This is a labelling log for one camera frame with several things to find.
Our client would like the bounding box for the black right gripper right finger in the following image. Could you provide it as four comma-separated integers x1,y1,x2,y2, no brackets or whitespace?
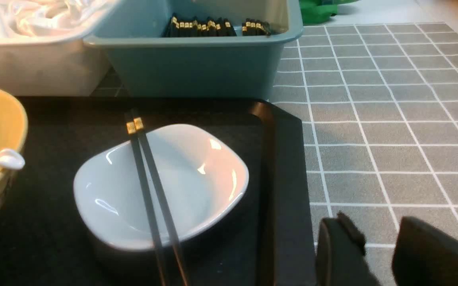
392,216,458,286

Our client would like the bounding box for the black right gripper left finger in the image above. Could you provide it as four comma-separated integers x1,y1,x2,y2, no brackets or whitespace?
316,211,380,286

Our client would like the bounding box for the white square side dish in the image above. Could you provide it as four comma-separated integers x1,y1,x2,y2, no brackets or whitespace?
73,124,249,252

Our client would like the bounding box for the black chopstick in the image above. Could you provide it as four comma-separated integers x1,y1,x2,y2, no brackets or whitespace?
131,108,190,286
124,112,170,286

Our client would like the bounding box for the white ceramic soup spoon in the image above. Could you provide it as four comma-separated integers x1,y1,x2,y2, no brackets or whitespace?
0,148,25,170

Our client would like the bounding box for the green cloth backdrop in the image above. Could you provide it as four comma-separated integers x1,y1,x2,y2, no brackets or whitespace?
299,0,355,25

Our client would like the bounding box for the teal plastic chopstick bin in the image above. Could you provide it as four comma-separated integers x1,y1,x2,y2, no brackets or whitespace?
83,0,303,100

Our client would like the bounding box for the black chopsticks bundle in bin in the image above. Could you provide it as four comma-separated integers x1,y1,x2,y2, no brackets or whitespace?
161,13,273,38

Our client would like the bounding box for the black serving tray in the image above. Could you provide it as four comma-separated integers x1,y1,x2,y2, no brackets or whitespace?
0,97,317,286

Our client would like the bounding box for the white plastic spoon bin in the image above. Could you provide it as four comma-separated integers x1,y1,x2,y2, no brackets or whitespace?
0,0,121,96

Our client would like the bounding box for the white spoons pile in bin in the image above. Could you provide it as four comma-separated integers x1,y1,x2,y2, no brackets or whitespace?
0,0,117,41

